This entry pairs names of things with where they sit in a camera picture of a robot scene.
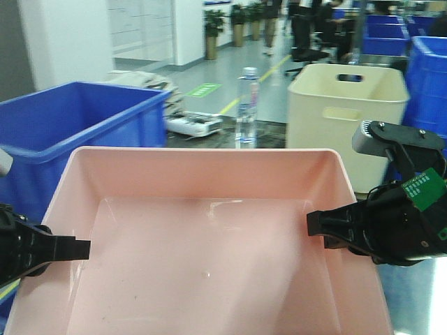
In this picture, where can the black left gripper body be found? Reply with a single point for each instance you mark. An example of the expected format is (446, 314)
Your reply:
(26, 247)

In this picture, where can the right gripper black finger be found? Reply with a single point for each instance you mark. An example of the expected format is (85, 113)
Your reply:
(342, 227)

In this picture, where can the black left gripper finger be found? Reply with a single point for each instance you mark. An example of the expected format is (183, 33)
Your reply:
(68, 248)

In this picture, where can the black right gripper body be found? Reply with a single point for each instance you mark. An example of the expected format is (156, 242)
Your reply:
(397, 233)

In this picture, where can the pink plastic bin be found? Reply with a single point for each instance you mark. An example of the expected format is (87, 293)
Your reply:
(200, 241)

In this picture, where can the green circuit board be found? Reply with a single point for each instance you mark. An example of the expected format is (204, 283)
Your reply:
(425, 189)

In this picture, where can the large blue crate left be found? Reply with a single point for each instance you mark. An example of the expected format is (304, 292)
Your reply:
(42, 129)

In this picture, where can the cream plastic basket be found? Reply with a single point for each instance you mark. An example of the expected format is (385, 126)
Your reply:
(328, 102)

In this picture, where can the stacked blue crate upper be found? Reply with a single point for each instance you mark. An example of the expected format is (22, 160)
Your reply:
(426, 83)

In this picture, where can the clear water bottle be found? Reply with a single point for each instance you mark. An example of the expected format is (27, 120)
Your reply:
(247, 109)

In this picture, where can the potted plant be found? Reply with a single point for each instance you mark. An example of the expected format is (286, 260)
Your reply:
(214, 21)

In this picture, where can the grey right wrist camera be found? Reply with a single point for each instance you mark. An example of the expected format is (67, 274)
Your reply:
(364, 143)

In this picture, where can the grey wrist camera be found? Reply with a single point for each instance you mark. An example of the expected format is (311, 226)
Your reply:
(364, 143)
(6, 161)

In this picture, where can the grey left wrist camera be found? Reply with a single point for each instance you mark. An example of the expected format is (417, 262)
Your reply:
(6, 161)

